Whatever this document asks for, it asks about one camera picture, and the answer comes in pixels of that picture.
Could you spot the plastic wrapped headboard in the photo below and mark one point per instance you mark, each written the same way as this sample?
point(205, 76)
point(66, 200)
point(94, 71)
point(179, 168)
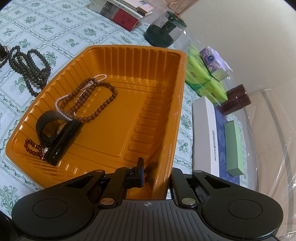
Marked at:
point(274, 141)

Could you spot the purple tissue pack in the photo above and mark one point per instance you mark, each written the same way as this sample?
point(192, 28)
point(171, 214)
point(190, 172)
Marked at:
point(216, 66)

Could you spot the blue and white book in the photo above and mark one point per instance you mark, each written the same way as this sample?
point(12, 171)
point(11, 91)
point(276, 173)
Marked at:
point(209, 148)

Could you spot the dark brown round canister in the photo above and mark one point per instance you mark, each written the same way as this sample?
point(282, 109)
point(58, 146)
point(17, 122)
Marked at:
point(237, 100)

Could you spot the green tissue pack bundle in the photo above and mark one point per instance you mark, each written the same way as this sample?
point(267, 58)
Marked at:
point(200, 80)

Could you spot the green floral tablecloth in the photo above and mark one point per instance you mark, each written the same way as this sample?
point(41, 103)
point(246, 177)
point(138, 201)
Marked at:
point(59, 30)

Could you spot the black hair clip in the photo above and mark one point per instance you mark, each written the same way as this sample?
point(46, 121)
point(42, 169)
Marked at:
point(62, 142)

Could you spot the small green box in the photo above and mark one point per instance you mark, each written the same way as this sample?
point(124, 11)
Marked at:
point(234, 149)

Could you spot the green glass humidifier jar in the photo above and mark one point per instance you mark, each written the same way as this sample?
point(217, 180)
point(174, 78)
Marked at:
point(165, 30)

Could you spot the white and red box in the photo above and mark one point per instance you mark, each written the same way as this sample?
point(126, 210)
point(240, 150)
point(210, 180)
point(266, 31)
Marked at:
point(113, 13)

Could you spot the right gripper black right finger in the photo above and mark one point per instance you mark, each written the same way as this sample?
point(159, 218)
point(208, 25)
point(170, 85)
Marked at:
point(228, 209)

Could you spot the pink curtain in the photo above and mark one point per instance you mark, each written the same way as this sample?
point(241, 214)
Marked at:
point(179, 6)

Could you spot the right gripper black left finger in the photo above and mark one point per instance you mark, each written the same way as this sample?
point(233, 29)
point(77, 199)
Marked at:
point(69, 207)

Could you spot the orange plastic tray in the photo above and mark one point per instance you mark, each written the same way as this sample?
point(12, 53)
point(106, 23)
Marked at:
point(142, 121)

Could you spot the stack of books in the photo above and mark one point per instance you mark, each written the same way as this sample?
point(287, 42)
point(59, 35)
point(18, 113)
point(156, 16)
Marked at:
point(139, 8)

